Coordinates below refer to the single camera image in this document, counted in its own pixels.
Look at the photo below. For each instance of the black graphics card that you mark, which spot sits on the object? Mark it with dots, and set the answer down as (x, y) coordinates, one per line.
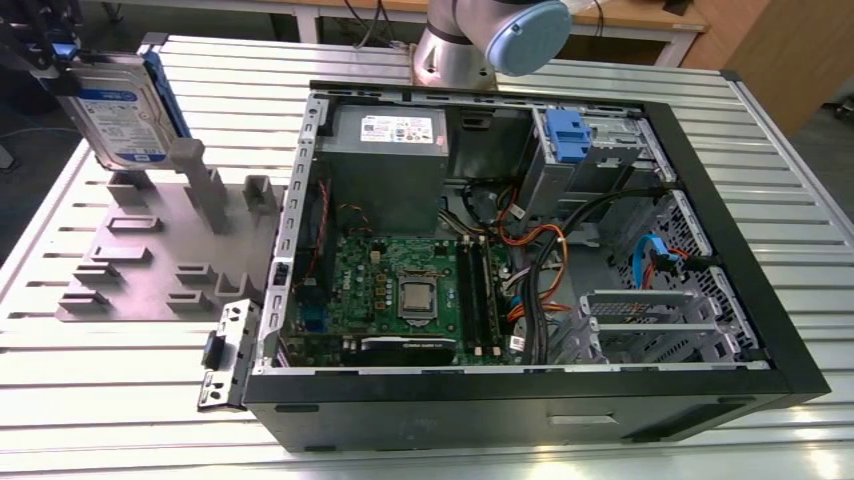
(401, 350)

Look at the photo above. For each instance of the silver CPU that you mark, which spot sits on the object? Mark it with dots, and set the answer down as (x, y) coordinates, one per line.
(421, 300)

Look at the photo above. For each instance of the wooden desk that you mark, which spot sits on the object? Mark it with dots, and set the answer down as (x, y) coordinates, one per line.
(641, 20)

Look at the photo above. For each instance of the wooden cabinet panel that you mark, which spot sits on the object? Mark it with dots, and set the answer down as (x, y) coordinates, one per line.
(788, 50)

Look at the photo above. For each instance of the office chair base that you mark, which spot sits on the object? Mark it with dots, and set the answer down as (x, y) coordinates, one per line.
(842, 97)

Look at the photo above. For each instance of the black RAM slot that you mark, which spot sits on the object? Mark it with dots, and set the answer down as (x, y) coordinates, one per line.
(473, 295)
(493, 300)

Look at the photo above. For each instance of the grey power supply unit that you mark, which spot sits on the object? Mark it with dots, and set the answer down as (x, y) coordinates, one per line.
(387, 190)

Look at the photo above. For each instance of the black CPU socket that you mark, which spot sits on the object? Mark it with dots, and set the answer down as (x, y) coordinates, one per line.
(421, 274)

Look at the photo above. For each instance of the grey parts rack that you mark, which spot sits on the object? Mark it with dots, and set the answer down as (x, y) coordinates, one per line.
(167, 250)

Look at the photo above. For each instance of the black round knob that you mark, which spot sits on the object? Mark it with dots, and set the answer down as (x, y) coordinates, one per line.
(214, 350)

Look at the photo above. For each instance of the white desk frame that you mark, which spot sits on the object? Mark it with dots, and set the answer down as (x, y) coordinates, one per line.
(303, 25)

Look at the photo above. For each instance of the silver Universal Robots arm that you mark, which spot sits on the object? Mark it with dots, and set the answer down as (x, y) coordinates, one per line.
(454, 55)

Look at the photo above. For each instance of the black open PC case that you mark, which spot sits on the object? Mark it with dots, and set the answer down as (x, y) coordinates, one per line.
(467, 415)

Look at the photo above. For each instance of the hard disk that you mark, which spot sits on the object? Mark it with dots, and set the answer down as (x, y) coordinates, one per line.
(120, 125)

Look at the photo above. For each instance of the black table corner cap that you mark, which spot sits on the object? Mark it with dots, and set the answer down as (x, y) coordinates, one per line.
(155, 39)
(730, 76)

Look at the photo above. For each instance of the green motherboard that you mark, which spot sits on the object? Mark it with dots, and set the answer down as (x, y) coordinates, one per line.
(361, 300)

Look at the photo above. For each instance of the silver hinged slot latch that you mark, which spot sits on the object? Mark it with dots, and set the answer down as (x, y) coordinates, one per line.
(234, 350)

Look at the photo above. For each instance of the silver disk bay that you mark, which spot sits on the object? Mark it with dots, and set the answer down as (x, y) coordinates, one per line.
(654, 327)

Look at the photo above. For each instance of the silver optical drive bay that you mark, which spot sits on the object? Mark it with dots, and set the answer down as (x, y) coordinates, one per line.
(554, 185)

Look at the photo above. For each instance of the blue plastic drive latch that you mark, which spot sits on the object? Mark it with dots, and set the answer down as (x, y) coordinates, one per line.
(563, 125)

